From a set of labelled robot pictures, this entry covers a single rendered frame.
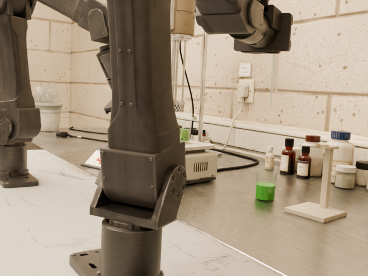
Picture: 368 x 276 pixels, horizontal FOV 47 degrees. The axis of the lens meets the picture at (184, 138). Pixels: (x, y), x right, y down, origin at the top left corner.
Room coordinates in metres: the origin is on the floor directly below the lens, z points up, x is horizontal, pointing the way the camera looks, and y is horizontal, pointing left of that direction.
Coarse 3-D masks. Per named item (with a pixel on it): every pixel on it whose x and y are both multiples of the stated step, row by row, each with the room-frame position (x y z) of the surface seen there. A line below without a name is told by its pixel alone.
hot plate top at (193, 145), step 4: (188, 144) 0.99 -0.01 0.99; (192, 144) 0.99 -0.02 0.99; (196, 144) 0.99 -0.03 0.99; (200, 144) 1.00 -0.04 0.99; (204, 144) 1.00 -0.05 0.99; (208, 144) 1.01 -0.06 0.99; (212, 144) 1.01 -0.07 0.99; (188, 148) 0.94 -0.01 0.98; (192, 148) 0.95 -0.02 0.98; (196, 148) 0.96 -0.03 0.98; (200, 148) 0.97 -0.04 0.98; (204, 148) 0.98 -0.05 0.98; (208, 148) 0.98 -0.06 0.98; (212, 148) 1.00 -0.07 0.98
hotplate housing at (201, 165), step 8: (192, 152) 0.97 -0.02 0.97; (200, 152) 0.99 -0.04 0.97; (208, 152) 0.99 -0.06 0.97; (216, 152) 1.00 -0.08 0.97; (192, 160) 0.94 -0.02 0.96; (200, 160) 0.96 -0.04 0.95; (208, 160) 0.98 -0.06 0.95; (216, 160) 1.00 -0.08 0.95; (192, 168) 0.94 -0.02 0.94; (200, 168) 0.96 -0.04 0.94; (208, 168) 0.98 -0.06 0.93; (216, 168) 1.00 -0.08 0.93; (192, 176) 0.94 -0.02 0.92; (200, 176) 0.96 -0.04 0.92; (208, 176) 0.98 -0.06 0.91
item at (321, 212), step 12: (324, 144) 0.79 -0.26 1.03; (324, 156) 0.78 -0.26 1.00; (324, 168) 0.78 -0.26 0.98; (324, 180) 0.78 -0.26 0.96; (324, 192) 0.77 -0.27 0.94; (300, 204) 0.79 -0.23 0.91; (312, 204) 0.80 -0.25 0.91; (324, 204) 0.77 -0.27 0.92; (312, 216) 0.72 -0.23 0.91; (324, 216) 0.72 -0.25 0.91; (336, 216) 0.73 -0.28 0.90
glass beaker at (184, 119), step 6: (180, 114) 0.98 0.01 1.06; (186, 114) 0.99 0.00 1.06; (192, 114) 1.00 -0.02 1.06; (180, 120) 0.98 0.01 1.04; (186, 120) 0.99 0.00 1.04; (180, 126) 0.98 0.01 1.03; (186, 126) 0.99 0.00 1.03; (180, 132) 0.98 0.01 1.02; (186, 132) 0.99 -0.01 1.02; (180, 138) 0.98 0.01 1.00; (186, 138) 0.99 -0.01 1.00
